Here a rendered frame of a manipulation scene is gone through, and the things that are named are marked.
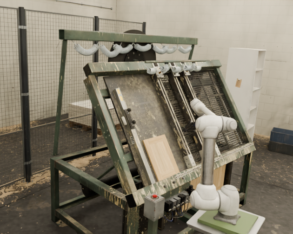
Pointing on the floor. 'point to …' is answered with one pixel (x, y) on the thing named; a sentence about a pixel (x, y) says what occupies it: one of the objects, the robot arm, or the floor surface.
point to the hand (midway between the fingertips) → (183, 130)
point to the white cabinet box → (245, 82)
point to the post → (152, 227)
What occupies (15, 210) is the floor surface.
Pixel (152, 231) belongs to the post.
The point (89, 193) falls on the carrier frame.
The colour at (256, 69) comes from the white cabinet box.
